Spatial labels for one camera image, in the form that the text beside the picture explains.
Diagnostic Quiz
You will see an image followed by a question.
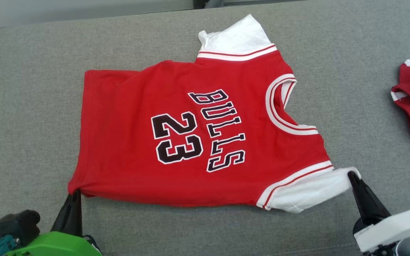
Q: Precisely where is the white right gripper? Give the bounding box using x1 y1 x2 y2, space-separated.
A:
348 171 410 254

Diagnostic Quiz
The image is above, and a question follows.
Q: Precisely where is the red Bulls 23 jersey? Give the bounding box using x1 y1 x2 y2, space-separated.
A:
67 14 362 214

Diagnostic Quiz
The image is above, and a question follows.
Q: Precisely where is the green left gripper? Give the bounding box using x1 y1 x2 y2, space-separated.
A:
4 190 102 256

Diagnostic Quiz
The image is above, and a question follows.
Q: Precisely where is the left camera cable teal plug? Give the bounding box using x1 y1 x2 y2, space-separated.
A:
0 235 19 256

